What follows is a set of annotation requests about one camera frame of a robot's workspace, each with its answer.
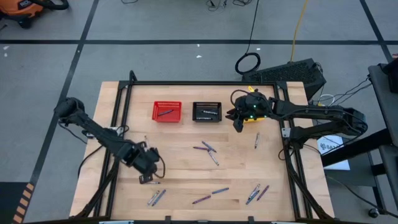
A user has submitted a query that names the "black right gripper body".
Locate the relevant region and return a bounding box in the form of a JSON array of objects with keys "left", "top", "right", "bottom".
[{"left": 233, "top": 95, "right": 272, "bottom": 121}]

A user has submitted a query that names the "white paper sign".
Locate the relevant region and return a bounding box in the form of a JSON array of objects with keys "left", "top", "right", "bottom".
[{"left": 317, "top": 134, "right": 351, "bottom": 171}]

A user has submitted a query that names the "yellow hanging cord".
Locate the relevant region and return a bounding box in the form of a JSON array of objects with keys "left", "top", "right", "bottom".
[{"left": 289, "top": 0, "right": 309, "bottom": 62}]

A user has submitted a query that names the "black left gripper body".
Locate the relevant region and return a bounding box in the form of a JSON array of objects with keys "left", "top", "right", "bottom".
[{"left": 129, "top": 141, "right": 161, "bottom": 175}]

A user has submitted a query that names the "black vacuum hose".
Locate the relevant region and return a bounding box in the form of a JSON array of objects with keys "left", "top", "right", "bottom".
[{"left": 29, "top": 0, "right": 70, "bottom": 11}]

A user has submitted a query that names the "black cable bundle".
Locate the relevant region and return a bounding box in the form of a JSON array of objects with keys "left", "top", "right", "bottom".
[{"left": 205, "top": 0, "right": 249, "bottom": 9}]

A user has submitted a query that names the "black computer case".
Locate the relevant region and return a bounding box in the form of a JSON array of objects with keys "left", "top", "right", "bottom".
[{"left": 241, "top": 58, "right": 327, "bottom": 100}]

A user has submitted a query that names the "black item on cart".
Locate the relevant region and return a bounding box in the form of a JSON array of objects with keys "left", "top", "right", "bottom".
[{"left": 377, "top": 62, "right": 398, "bottom": 94}]

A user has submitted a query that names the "black plastic basket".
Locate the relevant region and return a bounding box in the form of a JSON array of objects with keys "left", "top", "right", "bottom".
[{"left": 192, "top": 101, "right": 223, "bottom": 123}]

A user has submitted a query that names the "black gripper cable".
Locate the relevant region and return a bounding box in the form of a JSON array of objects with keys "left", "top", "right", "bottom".
[
  {"left": 229, "top": 89, "right": 259, "bottom": 106},
  {"left": 154, "top": 154, "right": 167, "bottom": 180}
]

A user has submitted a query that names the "black hanging cable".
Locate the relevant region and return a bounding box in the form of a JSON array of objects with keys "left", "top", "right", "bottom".
[{"left": 234, "top": 0, "right": 262, "bottom": 75}]

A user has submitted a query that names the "grey top black cart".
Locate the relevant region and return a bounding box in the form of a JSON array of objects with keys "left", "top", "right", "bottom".
[{"left": 320, "top": 63, "right": 398, "bottom": 212}]

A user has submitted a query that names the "orange shop vacuum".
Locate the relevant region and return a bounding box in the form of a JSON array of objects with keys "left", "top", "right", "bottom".
[{"left": 0, "top": 0, "right": 44, "bottom": 29}]

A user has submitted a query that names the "yellow plastic basket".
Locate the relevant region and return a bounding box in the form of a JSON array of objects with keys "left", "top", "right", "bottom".
[{"left": 242, "top": 115, "right": 267, "bottom": 124}]

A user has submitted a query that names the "red plastic basket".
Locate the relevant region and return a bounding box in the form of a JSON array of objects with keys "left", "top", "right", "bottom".
[{"left": 151, "top": 100, "right": 183, "bottom": 123}]

